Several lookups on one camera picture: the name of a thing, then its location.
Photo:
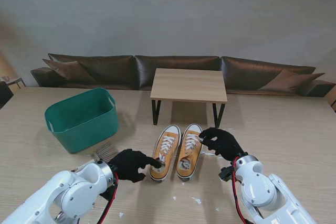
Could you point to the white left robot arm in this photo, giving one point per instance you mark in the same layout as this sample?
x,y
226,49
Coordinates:
x,y
76,195

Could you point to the small wooden black-legged table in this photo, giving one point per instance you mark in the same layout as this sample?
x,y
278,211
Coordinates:
x,y
189,85

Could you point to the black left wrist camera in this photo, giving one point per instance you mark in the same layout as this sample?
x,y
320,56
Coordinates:
x,y
107,194

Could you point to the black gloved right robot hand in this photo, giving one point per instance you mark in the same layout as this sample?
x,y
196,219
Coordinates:
x,y
228,145

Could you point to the yellow canvas sneaker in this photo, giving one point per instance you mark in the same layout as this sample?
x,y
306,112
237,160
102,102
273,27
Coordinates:
x,y
172,153
195,153

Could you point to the green plastic basket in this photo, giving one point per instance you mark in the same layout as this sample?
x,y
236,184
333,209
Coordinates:
x,y
76,129

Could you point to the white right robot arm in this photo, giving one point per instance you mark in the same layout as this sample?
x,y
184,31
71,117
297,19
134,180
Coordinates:
x,y
258,190

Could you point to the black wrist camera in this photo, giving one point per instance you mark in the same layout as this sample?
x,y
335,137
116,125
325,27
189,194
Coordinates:
x,y
107,194
225,174

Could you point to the light wooden furniture piece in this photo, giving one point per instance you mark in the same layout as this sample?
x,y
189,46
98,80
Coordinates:
x,y
332,100

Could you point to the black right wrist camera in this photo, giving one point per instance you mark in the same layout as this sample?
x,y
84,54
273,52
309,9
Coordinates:
x,y
225,174

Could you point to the dark brown leather sofa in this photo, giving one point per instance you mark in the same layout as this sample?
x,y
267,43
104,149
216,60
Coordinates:
x,y
110,69

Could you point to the small background side table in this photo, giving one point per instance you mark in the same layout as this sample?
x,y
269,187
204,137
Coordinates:
x,y
14,80

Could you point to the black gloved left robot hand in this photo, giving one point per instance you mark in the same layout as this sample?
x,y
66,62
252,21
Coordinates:
x,y
131,163

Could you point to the brown bristle shoe brush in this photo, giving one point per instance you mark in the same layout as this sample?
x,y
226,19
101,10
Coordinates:
x,y
106,151

